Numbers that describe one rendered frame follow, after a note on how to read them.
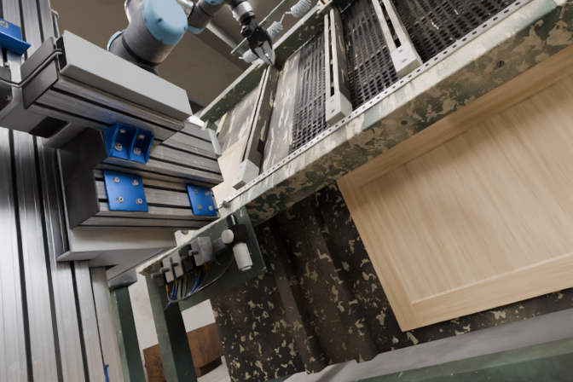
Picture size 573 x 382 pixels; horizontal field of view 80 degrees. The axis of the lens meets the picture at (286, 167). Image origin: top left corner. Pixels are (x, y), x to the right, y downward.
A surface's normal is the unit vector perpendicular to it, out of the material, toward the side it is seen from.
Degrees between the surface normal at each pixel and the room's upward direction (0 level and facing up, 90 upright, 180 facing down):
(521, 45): 144
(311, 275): 90
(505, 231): 90
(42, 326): 90
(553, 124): 90
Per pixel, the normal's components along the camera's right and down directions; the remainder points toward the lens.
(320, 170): -0.07, 0.66
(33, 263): 0.82, -0.45
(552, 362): -0.60, -0.07
